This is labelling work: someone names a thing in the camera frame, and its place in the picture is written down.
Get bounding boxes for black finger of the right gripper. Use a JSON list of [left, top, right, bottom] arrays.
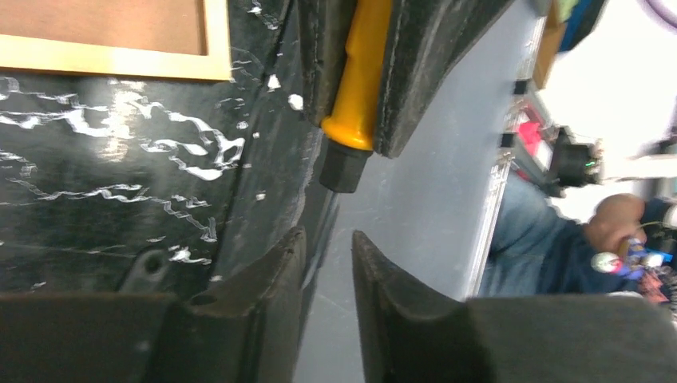
[[374, 0, 513, 159], [296, 0, 357, 126]]

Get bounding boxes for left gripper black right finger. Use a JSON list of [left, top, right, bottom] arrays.
[[352, 231, 676, 383]]

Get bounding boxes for wooden picture frame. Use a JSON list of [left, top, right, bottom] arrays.
[[1, 0, 232, 81]]

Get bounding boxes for aluminium rail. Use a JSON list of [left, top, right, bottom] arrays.
[[462, 16, 546, 298]]

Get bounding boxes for yellow handled screwdriver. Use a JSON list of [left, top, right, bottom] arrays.
[[319, 0, 392, 193]]

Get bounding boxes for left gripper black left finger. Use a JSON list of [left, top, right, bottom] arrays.
[[1, 227, 306, 382]]

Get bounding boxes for seated person in background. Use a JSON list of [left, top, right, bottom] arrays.
[[479, 174, 676, 306]]

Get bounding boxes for black adjustable wrench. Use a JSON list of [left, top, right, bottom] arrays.
[[117, 248, 169, 294]]

